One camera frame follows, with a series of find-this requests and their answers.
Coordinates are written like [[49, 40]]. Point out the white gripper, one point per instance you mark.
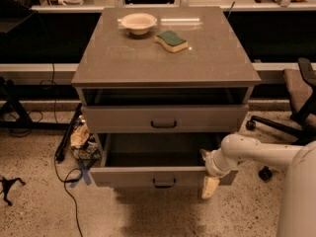
[[212, 166]]

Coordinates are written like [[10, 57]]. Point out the grey drawer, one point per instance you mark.
[[146, 119], [154, 160]]

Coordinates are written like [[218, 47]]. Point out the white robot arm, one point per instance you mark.
[[297, 216]]

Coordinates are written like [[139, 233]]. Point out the grey drawer cabinet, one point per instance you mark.
[[118, 69]]

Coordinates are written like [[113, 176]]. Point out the grey top drawer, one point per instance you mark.
[[146, 119]]

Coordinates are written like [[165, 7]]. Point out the blue tape cross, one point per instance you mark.
[[84, 166]]

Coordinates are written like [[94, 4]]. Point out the black office chair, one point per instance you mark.
[[301, 87]]

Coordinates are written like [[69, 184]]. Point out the snack bags on floor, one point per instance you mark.
[[82, 142]]

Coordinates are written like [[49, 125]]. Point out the green yellow sponge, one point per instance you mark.
[[171, 41]]

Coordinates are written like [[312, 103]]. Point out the black leaning bar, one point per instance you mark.
[[59, 153]]

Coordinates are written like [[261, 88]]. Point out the white paper bowl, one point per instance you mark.
[[138, 23]]

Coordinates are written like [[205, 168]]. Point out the black stand leg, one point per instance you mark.
[[24, 121]]

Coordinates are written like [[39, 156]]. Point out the small black floor object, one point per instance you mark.
[[7, 185]]

